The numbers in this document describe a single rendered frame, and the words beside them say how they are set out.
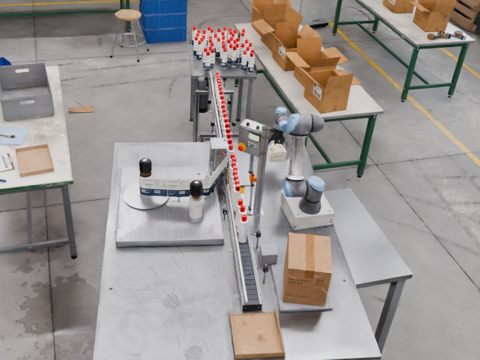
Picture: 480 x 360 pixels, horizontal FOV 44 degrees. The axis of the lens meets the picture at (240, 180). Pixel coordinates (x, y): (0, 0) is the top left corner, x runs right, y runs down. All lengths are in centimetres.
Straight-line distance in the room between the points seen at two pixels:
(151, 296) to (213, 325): 40
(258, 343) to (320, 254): 60
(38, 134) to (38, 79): 84
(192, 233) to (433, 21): 473
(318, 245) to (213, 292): 66
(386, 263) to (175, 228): 135
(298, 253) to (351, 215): 90
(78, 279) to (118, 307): 139
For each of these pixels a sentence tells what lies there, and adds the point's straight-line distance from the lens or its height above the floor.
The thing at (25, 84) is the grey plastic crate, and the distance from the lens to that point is 568.
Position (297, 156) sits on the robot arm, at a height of 133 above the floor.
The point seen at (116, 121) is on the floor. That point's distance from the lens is 662.
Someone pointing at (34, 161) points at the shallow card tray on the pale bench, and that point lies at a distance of 464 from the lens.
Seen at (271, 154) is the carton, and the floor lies 102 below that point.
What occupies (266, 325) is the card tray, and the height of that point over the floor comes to 83.
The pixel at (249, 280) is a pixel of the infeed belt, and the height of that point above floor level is 88.
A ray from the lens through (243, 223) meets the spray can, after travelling 361.
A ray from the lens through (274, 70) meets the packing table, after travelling 607.
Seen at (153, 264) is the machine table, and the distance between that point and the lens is 364.
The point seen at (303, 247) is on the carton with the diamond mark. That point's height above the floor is 112.
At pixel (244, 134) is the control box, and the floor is 142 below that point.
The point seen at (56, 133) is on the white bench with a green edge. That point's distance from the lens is 495.
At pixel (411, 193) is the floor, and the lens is 598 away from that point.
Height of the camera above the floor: 338
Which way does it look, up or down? 36 degrees down
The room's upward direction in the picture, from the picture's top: 5 degrees clockwise
